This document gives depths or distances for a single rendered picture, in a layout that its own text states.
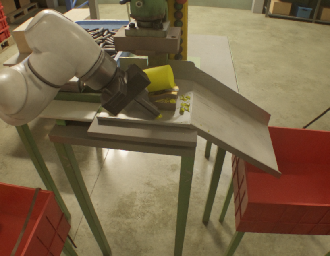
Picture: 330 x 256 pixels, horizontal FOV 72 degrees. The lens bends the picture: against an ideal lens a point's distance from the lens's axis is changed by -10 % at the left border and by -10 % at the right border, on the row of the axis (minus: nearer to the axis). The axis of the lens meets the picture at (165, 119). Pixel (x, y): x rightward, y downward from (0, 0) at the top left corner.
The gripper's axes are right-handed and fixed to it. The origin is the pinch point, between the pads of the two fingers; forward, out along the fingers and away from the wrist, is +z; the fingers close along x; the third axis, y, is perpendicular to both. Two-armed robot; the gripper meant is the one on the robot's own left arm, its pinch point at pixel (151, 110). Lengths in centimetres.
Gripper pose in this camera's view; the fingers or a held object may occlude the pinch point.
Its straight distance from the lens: 71.4
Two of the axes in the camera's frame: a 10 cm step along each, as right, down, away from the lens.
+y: -3.0, -6.0, 7.4
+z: 6.1, 4.7, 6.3
